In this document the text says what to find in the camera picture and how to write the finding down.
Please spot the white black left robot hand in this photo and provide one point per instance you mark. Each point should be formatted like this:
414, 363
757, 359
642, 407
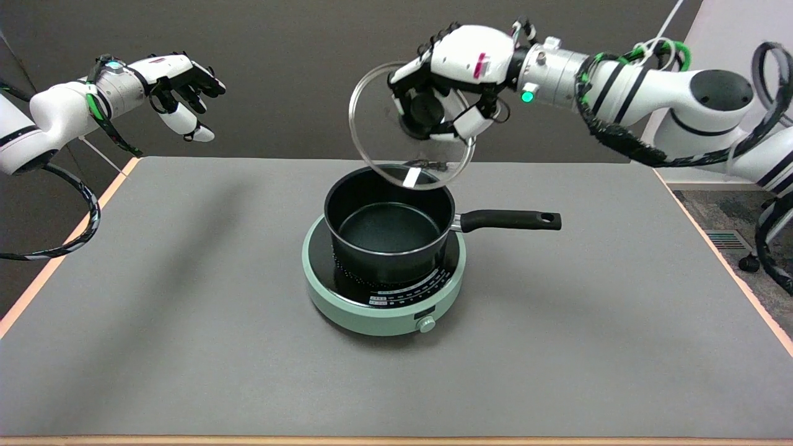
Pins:
167, 67

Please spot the green round induction cooker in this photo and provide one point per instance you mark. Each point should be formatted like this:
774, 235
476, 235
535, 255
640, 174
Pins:
372, 316

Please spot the black caster wheel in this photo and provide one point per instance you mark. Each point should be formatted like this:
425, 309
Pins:
748, 263

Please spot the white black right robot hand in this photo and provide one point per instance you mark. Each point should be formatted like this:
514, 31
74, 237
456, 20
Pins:
464, 52

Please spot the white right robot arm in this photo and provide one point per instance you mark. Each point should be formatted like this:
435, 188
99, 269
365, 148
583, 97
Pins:
700, 105

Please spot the glass pot lid black knob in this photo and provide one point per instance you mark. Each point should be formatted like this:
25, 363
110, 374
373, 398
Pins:
372, 124

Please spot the floor vent grille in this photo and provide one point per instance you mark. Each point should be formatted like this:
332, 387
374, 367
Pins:
728, 240

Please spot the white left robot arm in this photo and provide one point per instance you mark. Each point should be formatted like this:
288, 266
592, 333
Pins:
56, 111

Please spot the grey table mat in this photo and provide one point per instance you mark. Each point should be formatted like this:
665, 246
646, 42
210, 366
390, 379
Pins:
186, 341

